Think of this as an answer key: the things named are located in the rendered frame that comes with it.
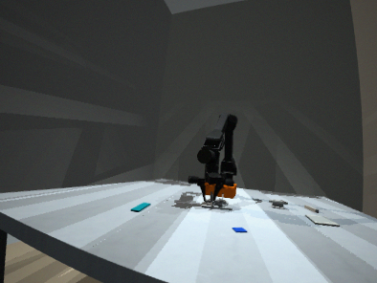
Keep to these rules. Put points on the teal rectangular bar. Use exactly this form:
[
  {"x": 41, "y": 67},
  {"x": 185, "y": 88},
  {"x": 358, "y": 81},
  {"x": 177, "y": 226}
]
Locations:
[{"x": 140, "y": 207}]

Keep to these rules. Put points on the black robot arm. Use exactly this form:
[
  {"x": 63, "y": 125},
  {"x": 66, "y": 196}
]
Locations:
[{"x": 213, "y": 143}]

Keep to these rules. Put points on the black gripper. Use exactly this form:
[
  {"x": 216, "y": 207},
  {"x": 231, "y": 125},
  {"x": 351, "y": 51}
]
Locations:
[{"x": 201, "y": 182}]

